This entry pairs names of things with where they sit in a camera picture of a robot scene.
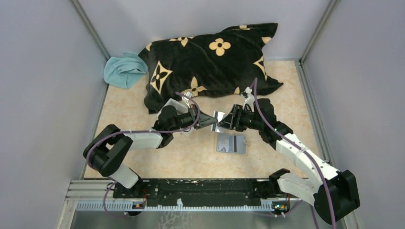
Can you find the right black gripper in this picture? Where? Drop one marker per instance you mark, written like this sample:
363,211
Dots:
233,120

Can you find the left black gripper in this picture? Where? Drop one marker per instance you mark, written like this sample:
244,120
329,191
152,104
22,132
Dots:
205,120

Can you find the beige card holder wallet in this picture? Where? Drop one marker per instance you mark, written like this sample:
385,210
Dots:
231,144

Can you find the white plastic card box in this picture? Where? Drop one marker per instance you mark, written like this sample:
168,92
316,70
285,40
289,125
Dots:
181,108

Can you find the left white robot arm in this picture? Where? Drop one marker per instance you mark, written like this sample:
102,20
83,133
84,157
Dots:
106,153

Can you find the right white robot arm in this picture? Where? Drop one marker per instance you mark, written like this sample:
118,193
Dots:
332,193

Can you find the black floral pillow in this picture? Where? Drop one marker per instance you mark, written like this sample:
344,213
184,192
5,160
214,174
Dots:
212,65

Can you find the light blue cloth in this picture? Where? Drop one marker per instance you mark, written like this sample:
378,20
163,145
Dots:
123,72

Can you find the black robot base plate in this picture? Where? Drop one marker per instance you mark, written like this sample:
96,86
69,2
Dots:
237,192

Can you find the aluminium frame rail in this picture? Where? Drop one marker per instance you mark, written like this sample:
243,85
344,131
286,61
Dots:
92,189

